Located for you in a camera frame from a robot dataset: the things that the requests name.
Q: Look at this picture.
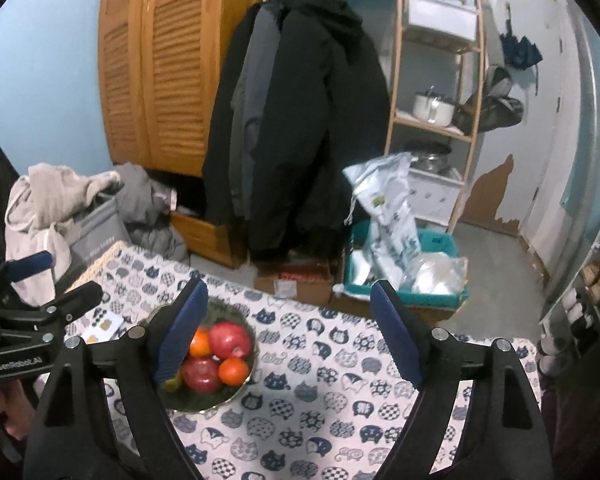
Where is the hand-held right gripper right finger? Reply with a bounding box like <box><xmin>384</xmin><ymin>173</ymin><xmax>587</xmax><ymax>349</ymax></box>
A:
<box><xmin>370</xmin><ymin>280</ymin><xmax>556</xmax><ymax>480</ymax></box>

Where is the grey tote bag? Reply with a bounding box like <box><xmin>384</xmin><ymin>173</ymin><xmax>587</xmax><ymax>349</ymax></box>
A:
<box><xmin>67</xmin><ymin>195</ymin><xmax>133</xmax><ymax>271</ymax></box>

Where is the cardboard box red label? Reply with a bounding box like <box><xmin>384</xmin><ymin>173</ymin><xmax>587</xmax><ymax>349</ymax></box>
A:
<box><xmin>255</xmin><ymin>260</ymin><xmax>341</xmax><ymax>306</ymax></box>

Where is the clear plastic bag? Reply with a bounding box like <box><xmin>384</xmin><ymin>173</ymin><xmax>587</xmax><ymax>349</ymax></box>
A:
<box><xmin>412</xmin><ymin>252</ymin><xmax>468</xmax><ymax>296</ymax></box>

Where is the steel pot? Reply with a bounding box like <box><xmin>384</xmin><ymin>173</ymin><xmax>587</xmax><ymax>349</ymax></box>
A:
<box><xmin>410</xmin><ymin>145</ymin><xmax>453</xmax><ymax>173</ymax></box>

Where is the medium orange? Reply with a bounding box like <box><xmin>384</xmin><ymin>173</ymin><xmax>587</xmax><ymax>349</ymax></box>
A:
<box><xmin>218</xmin><ymin>357</ymin><xmax>251</xmax><ymax>386</ymax></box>

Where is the wooden louvred wardrobe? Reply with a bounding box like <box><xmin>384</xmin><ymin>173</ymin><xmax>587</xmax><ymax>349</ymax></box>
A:
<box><xmin>97</xmin><ymin>0</ymin><xmax>261</xmax><ymax>178</ymax></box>

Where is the grey jacket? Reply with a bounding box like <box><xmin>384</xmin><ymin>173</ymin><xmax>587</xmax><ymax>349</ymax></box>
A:
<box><xmin>230</xmin><ymin>5</ymin><xmax>281</xmax><ymax>221</ymax></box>

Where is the dark grey garment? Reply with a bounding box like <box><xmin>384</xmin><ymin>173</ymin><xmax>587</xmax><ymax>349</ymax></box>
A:
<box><xmin>112</xmin><ymin>162</ymin><xmax>191</xmax><ymax>263</ymax></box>

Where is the red apple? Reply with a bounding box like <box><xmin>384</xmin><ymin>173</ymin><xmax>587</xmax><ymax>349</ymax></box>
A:
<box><xmin>208</xmin><ymin>322</ymin><xmax>253</xmax><ymax>359</ymax></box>
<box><xmin>181</xmin><ymin>356</ymin><xmax>222</xmax><ymax>393</ymax></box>

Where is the grey cap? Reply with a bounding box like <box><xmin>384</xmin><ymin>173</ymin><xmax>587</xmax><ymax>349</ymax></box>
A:
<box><xmin>487</xmin><ymin>66</ymin><xmax>512</xmax><ymax>97</ymax></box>

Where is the dark blue umbrella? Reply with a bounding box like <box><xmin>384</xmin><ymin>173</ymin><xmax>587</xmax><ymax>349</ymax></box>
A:
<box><xmin>499</xmin><ymin>2</ymin><xmax>543</xmax><ymax>71</ymax></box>

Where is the cat print tablecloth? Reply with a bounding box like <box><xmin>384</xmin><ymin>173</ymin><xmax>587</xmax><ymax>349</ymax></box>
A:
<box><xmin>62</xmin><ymin>240</ymin><xmax>543</xmax><ymax>480</ymax></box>

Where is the bamboo rack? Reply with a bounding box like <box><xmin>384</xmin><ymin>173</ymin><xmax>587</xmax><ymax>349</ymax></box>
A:
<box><xmin>260</xmin><ymin>0</ymin><xmax>486</xmax><ymax>236</ymax></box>

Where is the olive green bag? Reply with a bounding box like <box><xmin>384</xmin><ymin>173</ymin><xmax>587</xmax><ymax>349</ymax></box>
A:
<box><xmin>452</xmin><ymin>95</ymin><xmax>524</xmax><ymax>133</ymax></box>

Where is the teal basket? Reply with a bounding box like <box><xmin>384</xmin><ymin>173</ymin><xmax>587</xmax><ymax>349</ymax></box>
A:
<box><xmin>342</xmin><ymin>220</ymin><xmax>468</xmax><ymax>308</ymax></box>

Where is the wooden drawer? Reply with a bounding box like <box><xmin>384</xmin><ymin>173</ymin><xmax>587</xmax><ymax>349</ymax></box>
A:
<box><xmin>170</xmin><ymin>210</ymin><xmax>248</xmax><ymax>268</ymax></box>

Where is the grey door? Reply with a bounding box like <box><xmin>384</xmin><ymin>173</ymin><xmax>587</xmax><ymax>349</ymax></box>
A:
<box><xmin>490</xmin><ymin>0</ymin><xmax>566</xmax><ymax>233</ymax></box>

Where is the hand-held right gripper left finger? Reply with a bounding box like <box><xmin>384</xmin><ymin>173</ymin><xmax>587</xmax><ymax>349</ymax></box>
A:
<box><xmin>27</xmin><ymin>277</ymin><xmax>210</xmax><ymax>480</ymax></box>

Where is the large orange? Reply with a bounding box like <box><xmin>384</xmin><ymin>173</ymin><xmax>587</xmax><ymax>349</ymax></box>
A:
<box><xmin>189</xmin><ymin>327</ymin><xmax>212</xmax><ymax>358</ymax></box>

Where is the dark cloth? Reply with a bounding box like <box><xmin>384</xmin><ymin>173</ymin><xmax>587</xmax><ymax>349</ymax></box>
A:
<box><xmin>540</xmin><ymin>345</ymin><xmax>600</xmax><ymax>480</ymax></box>

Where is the silver vertical pipe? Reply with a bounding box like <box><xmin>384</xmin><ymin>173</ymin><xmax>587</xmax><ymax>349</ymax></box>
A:
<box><xmin>565</xmin><ymin>0</ymin><xmax>600</xmax><ymax>281</ymax></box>

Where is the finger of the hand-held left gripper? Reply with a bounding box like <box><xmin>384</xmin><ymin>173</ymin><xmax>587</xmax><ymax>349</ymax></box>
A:
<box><xmin>0</xmin><ymin>251</ymin><xmax>53</xmax><ymax>291</ymax></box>
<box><xmin>0</xmin><ymin>281</ymin><xmax>104</xmax><ymax>333</ymax></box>

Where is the shoe rack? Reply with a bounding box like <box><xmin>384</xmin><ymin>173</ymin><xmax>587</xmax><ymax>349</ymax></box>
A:
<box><xmin>537</xmin><ymin>220</ymin><xmax>600</xmax><ymax>376</ymax></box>

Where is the green glass bowl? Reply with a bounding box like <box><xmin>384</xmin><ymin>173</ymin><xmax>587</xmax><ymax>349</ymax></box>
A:
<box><xmin>145</xmin><ymin>296</ymin><xmax>261</xmax><ymax>413</ymax></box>

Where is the white storage box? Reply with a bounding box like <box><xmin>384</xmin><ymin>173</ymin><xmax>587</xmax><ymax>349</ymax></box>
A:
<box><xmin>405</xmin><ymin>0</ymin><xmax>478</xmax><ymax>41</ymax></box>

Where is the person's left hand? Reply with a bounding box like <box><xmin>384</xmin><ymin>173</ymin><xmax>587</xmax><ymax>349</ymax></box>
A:
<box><xmin>0</xmin><ymin>380</ymin><xmax>37</xmax><ymax>436</ymax></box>

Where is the printed plastic bag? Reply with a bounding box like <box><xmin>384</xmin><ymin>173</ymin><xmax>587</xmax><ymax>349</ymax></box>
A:
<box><xmin>342</xmin><ymin>152</ymin><xmax>423</xmax><ymax>291</ymax></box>

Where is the black hooded coat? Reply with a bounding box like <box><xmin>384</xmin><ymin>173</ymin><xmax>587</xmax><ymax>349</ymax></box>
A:
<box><xmin>250</xmin><ymin>0</ymin><xmax>392</xmax><ymax>261</ymax></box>

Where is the white drawer unit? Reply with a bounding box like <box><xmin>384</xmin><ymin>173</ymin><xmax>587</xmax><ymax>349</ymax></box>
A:
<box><xmin>407</xmin><ymin>167</ymin><xmax>463</xmax><ymax>233</ymax></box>

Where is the group of shoes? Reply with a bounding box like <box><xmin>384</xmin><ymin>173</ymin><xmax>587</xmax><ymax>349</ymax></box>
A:
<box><xmin>540</xmin><ymin>240</ymin><xmax>600</xmax><ymax>376</ymax></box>

